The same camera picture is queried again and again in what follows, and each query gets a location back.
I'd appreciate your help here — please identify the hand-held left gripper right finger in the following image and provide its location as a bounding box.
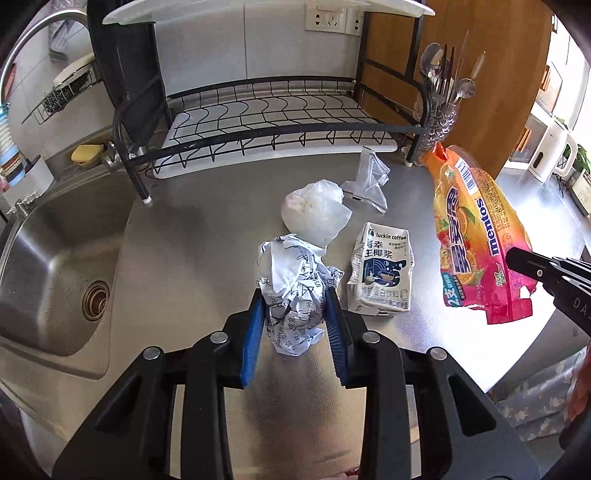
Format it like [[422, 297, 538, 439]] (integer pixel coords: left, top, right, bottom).
[[323, 286, 541, 480]]

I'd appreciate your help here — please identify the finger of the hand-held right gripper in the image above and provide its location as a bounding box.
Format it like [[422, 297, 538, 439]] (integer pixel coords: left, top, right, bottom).
[[506, 247, 566, 298]]

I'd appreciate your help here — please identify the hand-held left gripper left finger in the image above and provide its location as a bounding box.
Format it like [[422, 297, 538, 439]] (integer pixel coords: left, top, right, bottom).
[[52, 288, 269, 480]]

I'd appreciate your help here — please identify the printed paper ball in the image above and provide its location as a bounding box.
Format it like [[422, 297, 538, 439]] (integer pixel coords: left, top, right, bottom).
[[256, 234, 345, 357]]

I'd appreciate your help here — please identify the orange candy bag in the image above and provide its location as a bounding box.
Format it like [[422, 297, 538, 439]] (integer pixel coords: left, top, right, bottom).
[[422, 143, 536, 325]]

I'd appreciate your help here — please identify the white milk carton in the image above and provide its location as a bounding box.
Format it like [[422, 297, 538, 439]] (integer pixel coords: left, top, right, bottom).
[[346, 222, 414, 317]]

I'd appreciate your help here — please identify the person's blue patterned clothing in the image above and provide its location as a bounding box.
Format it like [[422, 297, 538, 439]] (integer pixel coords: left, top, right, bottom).
[[494, 348, 591, 445]]

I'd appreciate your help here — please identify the white electric kettle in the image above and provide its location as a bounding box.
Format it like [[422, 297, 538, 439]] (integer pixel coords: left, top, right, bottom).
[[526, 124, 579, 184]]

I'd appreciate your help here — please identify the white plastic bag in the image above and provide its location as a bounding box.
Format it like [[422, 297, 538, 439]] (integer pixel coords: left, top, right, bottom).
[[281, 180, 354, 247]]

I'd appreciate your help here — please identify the white storage cabinet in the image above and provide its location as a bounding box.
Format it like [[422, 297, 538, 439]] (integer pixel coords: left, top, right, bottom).
[[508, 60, 561, 172]]

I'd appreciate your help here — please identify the sink drain strainer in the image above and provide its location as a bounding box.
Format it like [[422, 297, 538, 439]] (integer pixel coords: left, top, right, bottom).
[[82, 280, 112, 321]]

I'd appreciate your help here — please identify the clear plastic wrapper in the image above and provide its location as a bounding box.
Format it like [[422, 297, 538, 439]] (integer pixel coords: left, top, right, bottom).
[[341, 147, 391, 213]]

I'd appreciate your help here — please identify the glass cutlery holder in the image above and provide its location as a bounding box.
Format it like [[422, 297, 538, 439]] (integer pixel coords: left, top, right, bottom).
[[418, 99, 459, 160]]

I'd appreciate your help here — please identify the wooden cutting board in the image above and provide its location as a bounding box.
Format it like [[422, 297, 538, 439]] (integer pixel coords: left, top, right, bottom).
[[365, 0, 552, 178]]

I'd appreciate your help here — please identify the bunch of metal cutlery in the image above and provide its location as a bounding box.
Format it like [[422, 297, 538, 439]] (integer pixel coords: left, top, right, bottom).
[[420, 30, 486, 108]]

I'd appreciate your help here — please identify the stainless steel sink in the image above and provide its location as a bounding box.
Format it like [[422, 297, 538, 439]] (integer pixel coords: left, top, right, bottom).
[[0, 194, 134, 380]]

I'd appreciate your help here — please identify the white drip tray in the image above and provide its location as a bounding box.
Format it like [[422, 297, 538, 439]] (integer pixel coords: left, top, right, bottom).
[[147, 92, 399, 179], [102, 0, 435, 26]]

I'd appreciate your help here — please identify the metal sink knob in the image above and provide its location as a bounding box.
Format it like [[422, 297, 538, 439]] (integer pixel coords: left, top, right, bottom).
[[100, 141, 126, 172]]

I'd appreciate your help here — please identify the yellow soap bar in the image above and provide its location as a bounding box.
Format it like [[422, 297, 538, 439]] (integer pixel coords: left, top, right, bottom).
[[71, 144, 105, 165]]

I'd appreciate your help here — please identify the white toothbrush container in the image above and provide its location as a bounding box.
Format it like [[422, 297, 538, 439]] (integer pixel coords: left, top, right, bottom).
[[0, 157, 54, 209]]

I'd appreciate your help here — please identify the steel wool scourer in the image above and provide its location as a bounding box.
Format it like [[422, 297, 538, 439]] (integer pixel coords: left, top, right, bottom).
[[44, 74, 90, 112]]

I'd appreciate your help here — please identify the blue white faucet filter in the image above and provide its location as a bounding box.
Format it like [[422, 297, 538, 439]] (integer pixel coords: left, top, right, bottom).
[[0, 104, 26, 180]]

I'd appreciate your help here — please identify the white sponge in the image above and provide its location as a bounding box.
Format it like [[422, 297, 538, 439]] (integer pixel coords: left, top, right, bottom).
[[53, 53, 96, 86]]

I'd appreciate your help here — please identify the curved steel faucet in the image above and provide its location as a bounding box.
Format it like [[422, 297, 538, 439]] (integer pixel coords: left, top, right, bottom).
[[0, 9, 89, 103]]

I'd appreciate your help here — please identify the black wire dish rack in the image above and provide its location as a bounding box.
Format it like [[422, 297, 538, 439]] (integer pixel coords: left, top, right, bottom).
[[88, 0, 430, 205]]

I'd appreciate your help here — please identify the black wire sponge basket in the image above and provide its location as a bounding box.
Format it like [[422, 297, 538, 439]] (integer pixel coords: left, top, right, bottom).
[[21, 65, 103, 125]]

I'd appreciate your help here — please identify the white wall outlet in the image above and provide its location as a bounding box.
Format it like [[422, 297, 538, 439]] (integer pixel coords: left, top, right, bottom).
[[305, 0, 365, 35]]

